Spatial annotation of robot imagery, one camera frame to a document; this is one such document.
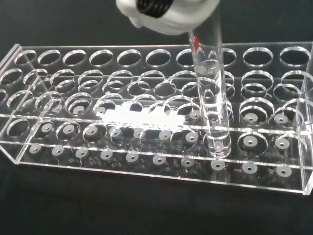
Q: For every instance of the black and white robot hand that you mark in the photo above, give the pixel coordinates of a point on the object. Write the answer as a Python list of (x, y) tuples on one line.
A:
[(171, 22)]

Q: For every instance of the clear acrylic test tube rack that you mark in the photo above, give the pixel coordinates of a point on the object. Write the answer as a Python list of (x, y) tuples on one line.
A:
[(97, 127)]

